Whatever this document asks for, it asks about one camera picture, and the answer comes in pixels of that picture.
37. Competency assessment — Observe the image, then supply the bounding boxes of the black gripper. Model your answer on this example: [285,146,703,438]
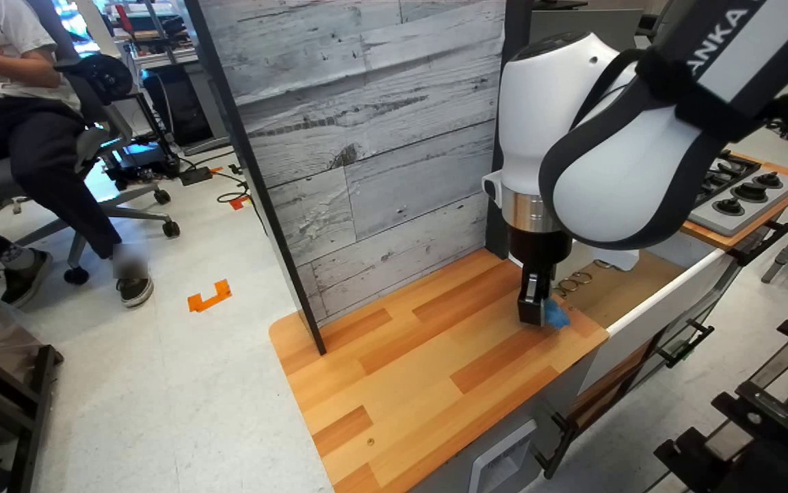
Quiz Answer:
[506,227,577,329]

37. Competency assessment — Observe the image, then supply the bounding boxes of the blue object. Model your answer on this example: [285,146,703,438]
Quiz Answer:
[539,300,575,334]

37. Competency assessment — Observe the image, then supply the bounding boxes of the white sink basin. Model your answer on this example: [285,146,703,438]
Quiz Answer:
[552,227,733,344]

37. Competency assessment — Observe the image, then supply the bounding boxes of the gray kitchen cabinet front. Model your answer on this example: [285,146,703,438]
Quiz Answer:
[414,245,745,493]

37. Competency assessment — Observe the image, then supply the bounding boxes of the gray wood backsplash panel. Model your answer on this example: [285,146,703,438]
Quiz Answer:
[195,0,511,329]

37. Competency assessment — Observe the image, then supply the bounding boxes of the gray stove top with burners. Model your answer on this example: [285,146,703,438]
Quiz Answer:
[685,148,788,240]

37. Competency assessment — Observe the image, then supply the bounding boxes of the wooden board under stove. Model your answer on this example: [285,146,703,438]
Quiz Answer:
[678,156,788,256]

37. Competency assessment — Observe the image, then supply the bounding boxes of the black metal rig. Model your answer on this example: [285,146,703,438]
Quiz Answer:
[652,301,788,493]

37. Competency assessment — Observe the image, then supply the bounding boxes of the gray chair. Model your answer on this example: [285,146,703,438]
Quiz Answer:
[529,5,652,51]

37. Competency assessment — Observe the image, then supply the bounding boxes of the orange floor marker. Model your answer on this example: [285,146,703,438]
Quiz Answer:
[186,278,235,318]

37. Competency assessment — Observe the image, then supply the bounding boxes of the black power strip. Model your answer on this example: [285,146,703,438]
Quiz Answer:
[179,163,216,189]

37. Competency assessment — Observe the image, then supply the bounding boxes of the black office chair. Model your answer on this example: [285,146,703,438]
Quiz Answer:
[0,53,183,287]

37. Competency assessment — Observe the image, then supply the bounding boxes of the seated person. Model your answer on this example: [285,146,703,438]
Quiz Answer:
[0,0,155,309]

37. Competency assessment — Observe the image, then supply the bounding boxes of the black handle under sink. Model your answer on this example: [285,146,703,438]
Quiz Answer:
[652,318,718,371]

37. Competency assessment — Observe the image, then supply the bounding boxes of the black handle under counter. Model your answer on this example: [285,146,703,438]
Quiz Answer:
[530,411,581,483]

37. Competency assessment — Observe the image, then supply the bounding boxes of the black handle under stove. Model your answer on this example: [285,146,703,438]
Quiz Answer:
[727,216,788,270]

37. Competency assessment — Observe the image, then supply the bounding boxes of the slanted black frame post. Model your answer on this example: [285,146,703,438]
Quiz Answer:
[180,0,331,359]

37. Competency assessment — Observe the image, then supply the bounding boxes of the cable loop with orange tag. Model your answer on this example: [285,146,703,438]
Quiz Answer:
[213,185,254,215]

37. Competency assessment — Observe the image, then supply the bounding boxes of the black shelf frame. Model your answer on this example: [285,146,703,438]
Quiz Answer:
[0,283,67,493]

